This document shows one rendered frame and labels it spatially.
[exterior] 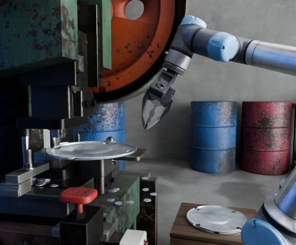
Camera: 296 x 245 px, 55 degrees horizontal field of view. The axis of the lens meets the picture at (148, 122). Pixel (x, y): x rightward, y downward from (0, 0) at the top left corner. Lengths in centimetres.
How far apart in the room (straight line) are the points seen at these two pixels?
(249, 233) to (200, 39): 52
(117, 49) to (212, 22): 308
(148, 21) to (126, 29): 10
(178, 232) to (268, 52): 86
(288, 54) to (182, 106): 341
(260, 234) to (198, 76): 356
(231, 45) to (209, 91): 337
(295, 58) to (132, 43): 71
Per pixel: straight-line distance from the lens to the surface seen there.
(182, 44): 87
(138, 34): 129
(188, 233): 136
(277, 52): 85
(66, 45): 79
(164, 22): 125
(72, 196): 61
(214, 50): 80
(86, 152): 90
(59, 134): 98
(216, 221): 145
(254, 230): 75
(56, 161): 93
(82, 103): 90
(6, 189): 82
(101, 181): 92
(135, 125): 432
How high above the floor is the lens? 96
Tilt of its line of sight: 6 degrees down
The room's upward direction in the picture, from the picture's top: straight up
